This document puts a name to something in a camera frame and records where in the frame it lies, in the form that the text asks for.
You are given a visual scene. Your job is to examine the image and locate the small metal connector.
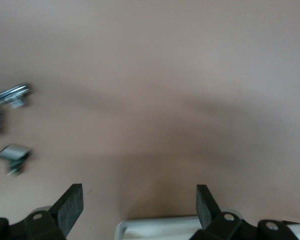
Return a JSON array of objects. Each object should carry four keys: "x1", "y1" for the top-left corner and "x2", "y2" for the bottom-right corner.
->
[{"x1": 0, "y1": 83, "x2": 31, "y2": 110}]

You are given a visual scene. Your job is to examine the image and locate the white cabinet drawer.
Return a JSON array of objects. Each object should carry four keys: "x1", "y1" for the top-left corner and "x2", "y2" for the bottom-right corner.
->
[{"x1": 114, "y1": 214, "x2": 300, "y2": 240}]

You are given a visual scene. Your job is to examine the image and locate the black white switch part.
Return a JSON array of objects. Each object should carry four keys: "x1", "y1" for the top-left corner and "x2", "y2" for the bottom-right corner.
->
[{"x1": 0, "y1": 143, "x2": 32, "y2": 177}]

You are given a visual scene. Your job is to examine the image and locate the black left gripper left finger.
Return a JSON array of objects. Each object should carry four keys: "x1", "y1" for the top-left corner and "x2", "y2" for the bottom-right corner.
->
[{"x1": 0, "y1": 183, "x2": 85, "y2": 240}]

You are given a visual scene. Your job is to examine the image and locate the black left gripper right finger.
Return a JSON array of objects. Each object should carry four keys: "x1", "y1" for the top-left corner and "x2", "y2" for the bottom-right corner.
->
[{"x1": 192, "y1": 184, "x2": 300, "y2": 240}]

